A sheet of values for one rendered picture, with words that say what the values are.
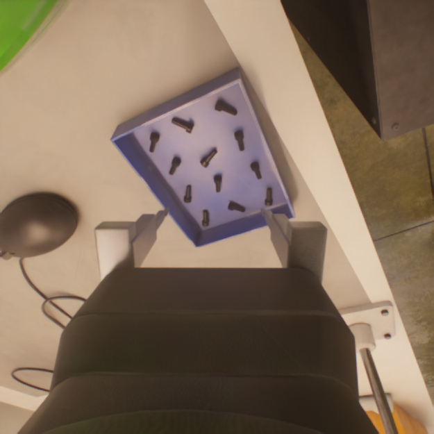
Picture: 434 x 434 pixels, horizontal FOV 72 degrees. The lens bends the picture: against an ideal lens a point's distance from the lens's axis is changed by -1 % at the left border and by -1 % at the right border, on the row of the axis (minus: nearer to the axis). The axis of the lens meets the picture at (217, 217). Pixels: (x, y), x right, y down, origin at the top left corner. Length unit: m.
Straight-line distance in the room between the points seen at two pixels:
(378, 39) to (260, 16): 0.18
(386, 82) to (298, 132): 0.16
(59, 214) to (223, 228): 0.15
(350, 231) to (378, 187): 1.28
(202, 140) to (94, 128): 0.08
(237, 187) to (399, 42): 0.21
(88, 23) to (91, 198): 0.14
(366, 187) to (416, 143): 0.27
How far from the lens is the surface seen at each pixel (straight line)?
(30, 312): 0.52
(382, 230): 1.84
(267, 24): 0.22
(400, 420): 0.90
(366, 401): 0.83
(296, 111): 0.24
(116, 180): 0.28
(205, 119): 0.23
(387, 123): 0.41
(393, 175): 1.59
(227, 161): 0.25
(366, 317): 0.48
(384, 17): 0.36
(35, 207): 0.31
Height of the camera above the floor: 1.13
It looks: 46 degrees down
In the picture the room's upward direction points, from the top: 179 degrees counter-clockwise
